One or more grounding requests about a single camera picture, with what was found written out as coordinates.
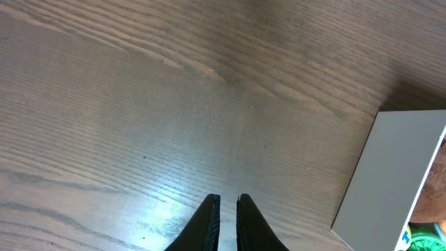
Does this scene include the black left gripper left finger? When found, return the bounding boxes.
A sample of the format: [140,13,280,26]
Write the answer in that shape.
[165,194,220,251]

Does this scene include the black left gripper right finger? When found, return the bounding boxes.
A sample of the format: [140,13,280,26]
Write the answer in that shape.
[236,194,289,251]

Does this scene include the white cardboard box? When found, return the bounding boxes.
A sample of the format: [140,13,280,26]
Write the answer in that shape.
[332,109,445,251]

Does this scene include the green plastic wheel toy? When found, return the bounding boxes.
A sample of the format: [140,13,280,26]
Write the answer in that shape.
[408,223,445,251]

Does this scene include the yellow letter ball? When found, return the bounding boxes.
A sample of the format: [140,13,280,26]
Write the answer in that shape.
[395,225,412,251]

